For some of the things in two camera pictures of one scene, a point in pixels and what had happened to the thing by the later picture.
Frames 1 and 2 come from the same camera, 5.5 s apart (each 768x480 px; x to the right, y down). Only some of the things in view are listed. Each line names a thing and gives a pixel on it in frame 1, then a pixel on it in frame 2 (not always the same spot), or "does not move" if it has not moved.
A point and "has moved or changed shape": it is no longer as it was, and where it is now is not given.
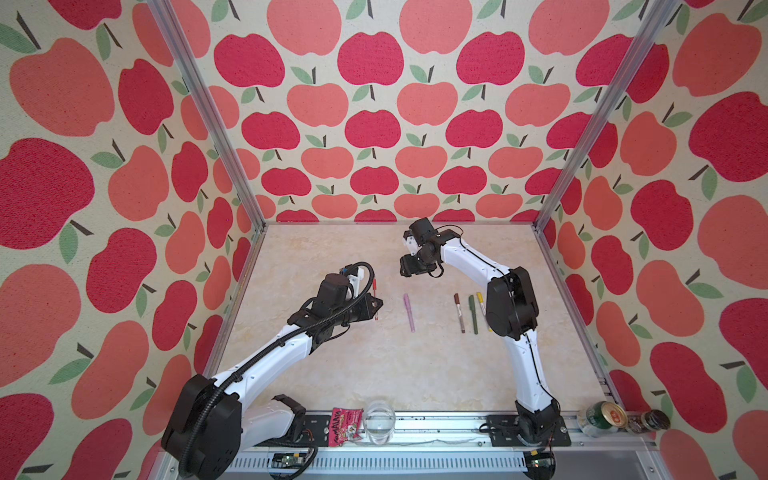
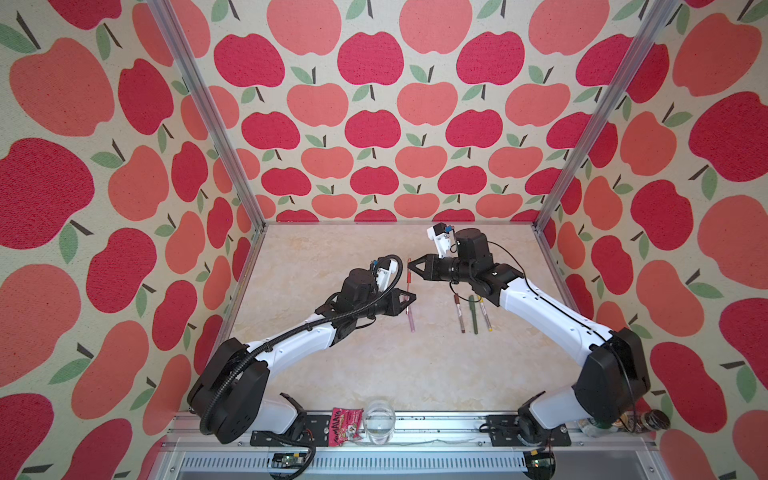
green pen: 472,308 does not move
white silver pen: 458,304 does not move
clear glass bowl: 379,420 does not move
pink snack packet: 345,424 does not move
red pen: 375,288 has moved or changed shape
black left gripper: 368,312 -> 394,307
